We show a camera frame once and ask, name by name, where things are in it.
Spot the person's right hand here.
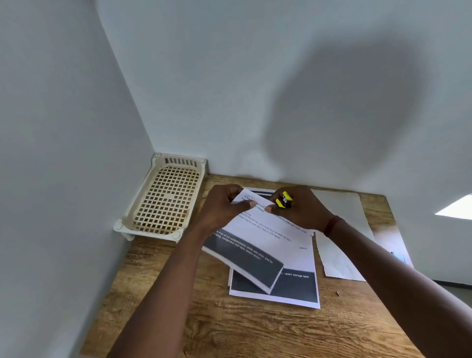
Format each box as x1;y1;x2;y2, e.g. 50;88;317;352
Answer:
264;185;335;234

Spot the person's left hand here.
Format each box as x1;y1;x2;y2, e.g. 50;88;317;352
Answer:
196;184;258;237

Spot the yellow black staple remover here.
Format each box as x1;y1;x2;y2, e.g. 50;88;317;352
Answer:
275;191;294;209

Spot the stapled printed paper bundle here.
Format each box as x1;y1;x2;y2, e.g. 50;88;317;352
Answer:
202;188;315;295

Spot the person's right forearm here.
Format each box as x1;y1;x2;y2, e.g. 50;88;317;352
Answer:
326;218;472;358

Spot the person's left forearm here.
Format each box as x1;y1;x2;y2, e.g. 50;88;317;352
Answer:
106;221;222;358

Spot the red wrist thread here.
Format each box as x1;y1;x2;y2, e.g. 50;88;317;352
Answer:
323;216;344;238

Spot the printed paper sheet dark band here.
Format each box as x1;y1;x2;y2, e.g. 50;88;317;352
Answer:
228;188;321;310

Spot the cream plastic lattice tray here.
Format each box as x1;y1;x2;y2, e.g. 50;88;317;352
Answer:
113;153;208;243

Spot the blank white paper sheet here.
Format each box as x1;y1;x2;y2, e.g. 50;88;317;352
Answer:
311;190;375;282

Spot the white sheet with blue print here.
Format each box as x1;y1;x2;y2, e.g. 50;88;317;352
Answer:
370;224;414;269

